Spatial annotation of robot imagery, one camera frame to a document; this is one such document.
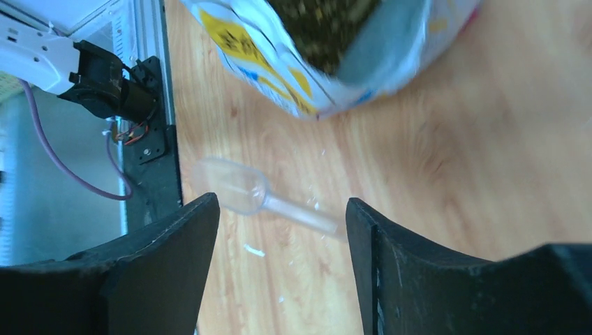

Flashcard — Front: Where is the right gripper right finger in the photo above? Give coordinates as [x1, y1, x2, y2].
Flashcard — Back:
[346, 198, 591, 334]

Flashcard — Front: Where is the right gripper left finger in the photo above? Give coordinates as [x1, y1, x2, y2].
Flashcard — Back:
[1, 193, 220, 334]

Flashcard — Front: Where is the clear plastic scoop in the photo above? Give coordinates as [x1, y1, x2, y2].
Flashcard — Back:
[191, 158, 347, 242]

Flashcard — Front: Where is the pet food bag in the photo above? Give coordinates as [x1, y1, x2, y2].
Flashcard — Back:
[184, 0, 480, 119]

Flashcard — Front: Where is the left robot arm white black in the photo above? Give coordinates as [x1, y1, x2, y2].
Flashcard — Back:
[1, 15, 158, 124]

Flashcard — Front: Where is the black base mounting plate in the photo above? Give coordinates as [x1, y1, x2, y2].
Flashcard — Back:
[121, 56, 182, 233]

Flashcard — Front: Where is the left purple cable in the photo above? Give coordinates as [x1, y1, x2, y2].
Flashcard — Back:
[18, 78, 135, 202]

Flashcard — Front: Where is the aluminium frame rail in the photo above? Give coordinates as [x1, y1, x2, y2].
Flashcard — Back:
[0, 0, 175, 267]

